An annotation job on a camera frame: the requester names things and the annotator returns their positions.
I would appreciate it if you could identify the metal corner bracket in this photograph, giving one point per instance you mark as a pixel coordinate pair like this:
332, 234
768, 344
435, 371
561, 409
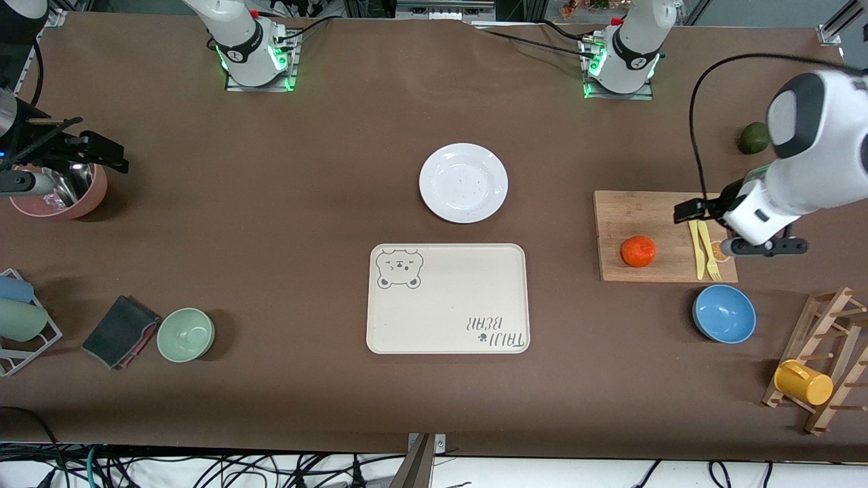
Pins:
54, 18

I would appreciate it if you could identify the pale green cup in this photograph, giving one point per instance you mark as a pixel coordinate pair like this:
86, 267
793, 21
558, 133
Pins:
20, 320

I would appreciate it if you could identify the white round plate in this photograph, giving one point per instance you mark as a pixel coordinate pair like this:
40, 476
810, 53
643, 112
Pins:
463, 183

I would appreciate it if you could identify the light green bowl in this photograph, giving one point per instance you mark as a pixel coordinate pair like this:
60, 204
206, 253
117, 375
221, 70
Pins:
186, 335

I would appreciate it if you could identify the grey equipment box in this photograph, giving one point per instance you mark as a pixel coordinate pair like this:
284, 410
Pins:
444, 8

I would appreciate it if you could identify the yellow mug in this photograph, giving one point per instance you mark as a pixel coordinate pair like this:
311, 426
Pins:
803, 384

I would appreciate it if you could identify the green avocado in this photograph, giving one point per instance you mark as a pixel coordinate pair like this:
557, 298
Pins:
753, 139

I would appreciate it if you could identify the dark camera pole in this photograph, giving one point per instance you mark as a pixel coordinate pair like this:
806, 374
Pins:
415, 468

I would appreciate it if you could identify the orange fruit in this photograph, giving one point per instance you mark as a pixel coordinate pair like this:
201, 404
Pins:
638, 251

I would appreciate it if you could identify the yellow plastic knife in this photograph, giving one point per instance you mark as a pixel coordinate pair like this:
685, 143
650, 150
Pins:
698, 254

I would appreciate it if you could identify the dark grey folded cloth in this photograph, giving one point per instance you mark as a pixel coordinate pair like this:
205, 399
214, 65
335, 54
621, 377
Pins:
115, 332

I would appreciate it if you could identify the blue bowl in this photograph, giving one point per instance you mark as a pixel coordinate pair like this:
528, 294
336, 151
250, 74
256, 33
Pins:
724, 314

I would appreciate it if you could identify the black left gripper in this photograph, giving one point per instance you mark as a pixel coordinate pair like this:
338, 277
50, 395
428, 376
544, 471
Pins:
729, 193

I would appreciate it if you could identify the light blue cup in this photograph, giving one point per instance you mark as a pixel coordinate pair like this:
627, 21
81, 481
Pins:
13, 289

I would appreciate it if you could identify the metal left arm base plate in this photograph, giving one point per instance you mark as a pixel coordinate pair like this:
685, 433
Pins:
620, 97

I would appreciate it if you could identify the clear ice cubes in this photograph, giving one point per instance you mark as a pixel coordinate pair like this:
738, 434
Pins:
49, 200

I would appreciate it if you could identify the wooden cutting board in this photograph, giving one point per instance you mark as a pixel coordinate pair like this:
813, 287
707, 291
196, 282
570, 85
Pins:
644, 217

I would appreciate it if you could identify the aluminium frame profile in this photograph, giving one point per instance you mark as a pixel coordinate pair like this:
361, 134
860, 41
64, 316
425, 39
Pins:
837, 24

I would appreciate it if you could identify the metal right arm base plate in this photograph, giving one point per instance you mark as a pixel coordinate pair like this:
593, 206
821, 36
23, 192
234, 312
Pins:
258, 88

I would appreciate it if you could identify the wooden peg rack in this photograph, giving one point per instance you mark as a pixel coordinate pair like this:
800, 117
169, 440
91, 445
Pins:
831, 318

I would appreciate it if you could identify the metal scoop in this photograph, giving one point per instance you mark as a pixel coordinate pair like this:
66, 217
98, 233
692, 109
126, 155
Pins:
74, 190

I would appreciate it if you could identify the metal table edge bracket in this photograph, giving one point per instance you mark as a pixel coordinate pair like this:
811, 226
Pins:
439, 444

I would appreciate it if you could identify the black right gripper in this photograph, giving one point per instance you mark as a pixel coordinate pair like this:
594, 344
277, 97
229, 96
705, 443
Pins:
60, 145

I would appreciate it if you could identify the pink bowl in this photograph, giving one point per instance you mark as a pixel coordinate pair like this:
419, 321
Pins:
85, 203

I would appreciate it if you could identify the beige bear print tray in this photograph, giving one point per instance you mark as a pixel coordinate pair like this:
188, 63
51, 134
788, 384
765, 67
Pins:
447, 305

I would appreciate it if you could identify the yellow plastic fork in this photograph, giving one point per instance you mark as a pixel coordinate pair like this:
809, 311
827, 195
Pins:
710, 257

